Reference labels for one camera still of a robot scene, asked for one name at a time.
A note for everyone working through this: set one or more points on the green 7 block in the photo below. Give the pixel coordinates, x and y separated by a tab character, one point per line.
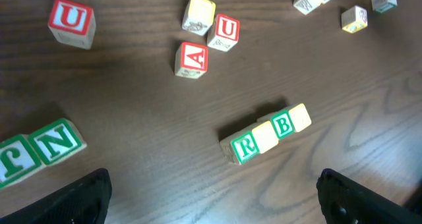
381	6

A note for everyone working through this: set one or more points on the red U block centre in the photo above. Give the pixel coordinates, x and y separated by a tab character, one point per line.
224	33

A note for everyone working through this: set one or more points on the red U block left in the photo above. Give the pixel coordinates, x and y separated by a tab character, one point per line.
72	23

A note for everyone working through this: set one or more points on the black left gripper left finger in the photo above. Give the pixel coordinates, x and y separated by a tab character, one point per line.
83	201

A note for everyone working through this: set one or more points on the green N block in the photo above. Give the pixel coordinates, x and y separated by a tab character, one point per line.
57	141

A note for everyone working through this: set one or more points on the red u block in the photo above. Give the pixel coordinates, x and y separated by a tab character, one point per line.
72	23
224	33

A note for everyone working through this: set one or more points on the yellow O block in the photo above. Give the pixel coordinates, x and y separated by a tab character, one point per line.
299	117
265	136

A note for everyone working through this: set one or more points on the green R block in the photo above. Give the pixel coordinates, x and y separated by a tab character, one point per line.
240	147

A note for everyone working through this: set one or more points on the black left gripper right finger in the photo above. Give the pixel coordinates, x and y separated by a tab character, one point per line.
344	201

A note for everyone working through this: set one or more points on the yellow block near centre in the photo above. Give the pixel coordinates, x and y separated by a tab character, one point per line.
199	16

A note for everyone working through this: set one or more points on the green B block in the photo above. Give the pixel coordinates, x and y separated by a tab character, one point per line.
281	123

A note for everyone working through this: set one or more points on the yellow snail picture block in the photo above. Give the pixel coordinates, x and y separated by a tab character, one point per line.
354	19

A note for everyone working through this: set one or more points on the green J block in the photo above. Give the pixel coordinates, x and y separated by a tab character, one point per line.
18	160

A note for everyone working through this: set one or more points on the red A block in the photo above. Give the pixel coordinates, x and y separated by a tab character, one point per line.
191	60

